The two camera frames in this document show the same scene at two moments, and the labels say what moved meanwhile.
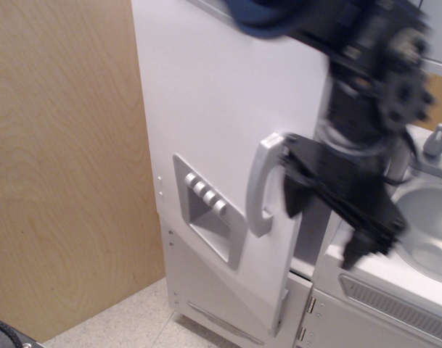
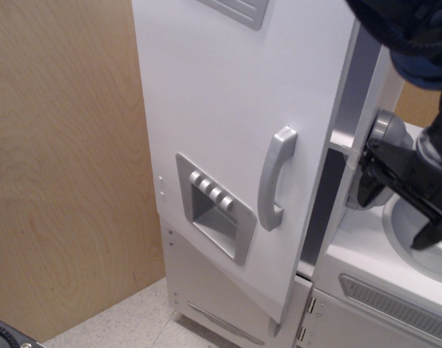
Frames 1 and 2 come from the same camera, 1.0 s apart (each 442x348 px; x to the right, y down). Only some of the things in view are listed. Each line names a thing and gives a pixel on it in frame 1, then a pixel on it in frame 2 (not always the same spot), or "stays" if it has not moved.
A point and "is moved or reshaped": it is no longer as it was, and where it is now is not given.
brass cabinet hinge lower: [302, 333] stays
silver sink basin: [427, 249] stays
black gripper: [351, 189] to [428, 182]
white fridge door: [221, 101] stays
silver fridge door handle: [263, 163] is moved or reshaped
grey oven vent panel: [427, 318] stays
